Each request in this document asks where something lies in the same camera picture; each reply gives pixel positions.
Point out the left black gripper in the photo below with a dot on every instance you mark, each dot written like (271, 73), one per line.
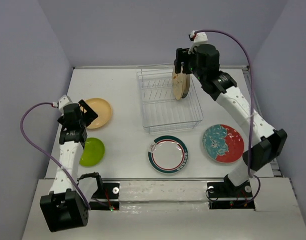
(90, 115)

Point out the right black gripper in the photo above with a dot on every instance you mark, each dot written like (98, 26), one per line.
(180, 53)

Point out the plain yellow plate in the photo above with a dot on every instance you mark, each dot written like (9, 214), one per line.
(103, 110)

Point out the beige bird pattern plate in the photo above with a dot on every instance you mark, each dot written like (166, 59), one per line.
(178, 84)

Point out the lime green plate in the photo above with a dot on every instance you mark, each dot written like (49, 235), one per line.
(93, 153)

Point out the white plate green red rim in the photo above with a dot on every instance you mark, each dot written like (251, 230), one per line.
(167, 154)

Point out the teal and red plate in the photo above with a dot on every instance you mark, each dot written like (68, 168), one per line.
(223, 144)

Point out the dark green lettered plate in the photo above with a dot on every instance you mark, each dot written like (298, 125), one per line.
(187, 85)

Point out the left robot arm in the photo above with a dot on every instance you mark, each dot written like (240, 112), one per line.
(67, 204)

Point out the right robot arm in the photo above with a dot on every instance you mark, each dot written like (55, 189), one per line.
(265, 142)

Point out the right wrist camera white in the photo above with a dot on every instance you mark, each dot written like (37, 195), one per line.
(197, 37)

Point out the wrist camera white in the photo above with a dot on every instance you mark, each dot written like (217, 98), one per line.
(63, 101)
(197, 37)

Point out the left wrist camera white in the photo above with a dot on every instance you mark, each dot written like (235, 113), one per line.
(63, 101)

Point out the white wire dish rack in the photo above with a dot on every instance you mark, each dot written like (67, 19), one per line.
(161, 112)

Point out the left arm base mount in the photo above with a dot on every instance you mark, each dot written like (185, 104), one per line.
(106, 198)

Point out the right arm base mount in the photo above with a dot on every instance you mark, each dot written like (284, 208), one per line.
(221, 198)

